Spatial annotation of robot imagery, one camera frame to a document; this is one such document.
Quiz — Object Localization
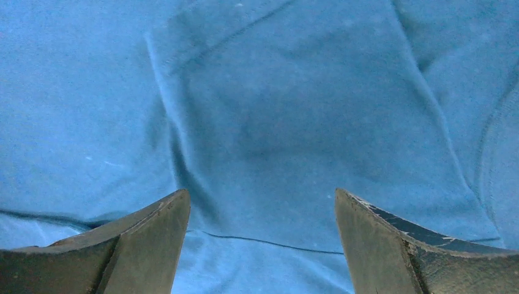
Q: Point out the blue t shirt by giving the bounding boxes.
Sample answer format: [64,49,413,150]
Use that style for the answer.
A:
[1,1,518,293]

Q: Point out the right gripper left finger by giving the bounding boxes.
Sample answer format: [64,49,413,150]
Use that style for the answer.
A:
[1,189,190,294]

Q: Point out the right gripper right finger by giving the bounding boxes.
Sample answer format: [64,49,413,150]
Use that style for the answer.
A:
[335,189,518,293]

